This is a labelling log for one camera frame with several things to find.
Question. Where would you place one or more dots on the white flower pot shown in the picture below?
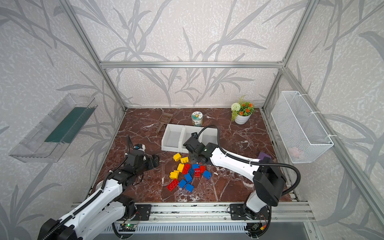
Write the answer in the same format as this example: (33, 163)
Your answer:
(241, 120)

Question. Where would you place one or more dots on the sunflower seed jar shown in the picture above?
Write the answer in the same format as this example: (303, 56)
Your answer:
(197, 118)

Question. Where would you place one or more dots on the artificial flower plant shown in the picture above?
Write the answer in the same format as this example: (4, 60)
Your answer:
(242, 108)

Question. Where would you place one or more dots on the white left storage bin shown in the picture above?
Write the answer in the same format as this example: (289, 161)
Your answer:
(171, 141)

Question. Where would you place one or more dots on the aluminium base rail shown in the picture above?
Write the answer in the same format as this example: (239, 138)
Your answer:
(220, 212)

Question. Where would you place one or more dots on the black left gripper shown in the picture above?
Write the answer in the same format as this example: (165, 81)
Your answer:
(151, 161)

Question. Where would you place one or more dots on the clear plastic wall shelf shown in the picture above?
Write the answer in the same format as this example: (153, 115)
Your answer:
(49, 140)

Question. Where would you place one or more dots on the blue lego brick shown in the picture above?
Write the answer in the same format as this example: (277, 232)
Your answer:
(207, 175)
(188, 178)
(182, 184)
(195, 166)
(189, 187)

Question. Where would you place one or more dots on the long red lego brick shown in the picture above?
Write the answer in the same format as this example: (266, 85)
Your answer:
(186, 169)
(173, 185)

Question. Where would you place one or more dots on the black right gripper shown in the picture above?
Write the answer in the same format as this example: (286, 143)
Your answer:
(190, 144)

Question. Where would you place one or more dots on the white wire basket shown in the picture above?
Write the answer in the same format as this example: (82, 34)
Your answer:
(302, 134)

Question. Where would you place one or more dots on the white storage bin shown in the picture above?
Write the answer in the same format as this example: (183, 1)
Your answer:
(209, 135)
(186, 133)
(171, 141)

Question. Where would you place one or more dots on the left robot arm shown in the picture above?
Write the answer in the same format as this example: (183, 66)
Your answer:
(105, 206)

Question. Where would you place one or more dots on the yellow lego brick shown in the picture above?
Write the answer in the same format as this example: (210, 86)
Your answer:
(184, 160)
(180, 168)
(174, 175)
(177, 157)

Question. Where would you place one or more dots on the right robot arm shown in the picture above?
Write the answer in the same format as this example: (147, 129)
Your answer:
(267, 177)

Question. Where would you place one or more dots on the white middle storage bin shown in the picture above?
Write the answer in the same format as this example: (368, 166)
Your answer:
(186, 133)

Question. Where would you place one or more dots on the purple pink spatula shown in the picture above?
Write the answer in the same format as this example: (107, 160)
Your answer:
(263, 155)

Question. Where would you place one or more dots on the brown slotted spatula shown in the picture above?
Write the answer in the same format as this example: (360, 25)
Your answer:
(164, 119)

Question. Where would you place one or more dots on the white right storage bin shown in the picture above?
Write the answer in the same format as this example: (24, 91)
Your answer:
(209, 135)

